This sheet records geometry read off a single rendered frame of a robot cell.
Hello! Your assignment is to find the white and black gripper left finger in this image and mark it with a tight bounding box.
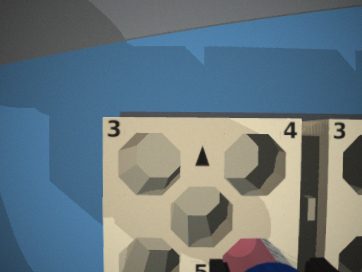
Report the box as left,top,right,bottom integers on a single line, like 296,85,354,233
209,259,230,272

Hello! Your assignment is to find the blue bench mat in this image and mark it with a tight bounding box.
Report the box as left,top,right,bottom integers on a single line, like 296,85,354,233
0,6,362,272

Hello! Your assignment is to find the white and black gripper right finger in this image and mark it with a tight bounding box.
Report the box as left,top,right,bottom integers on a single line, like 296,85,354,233
305,257,339,272

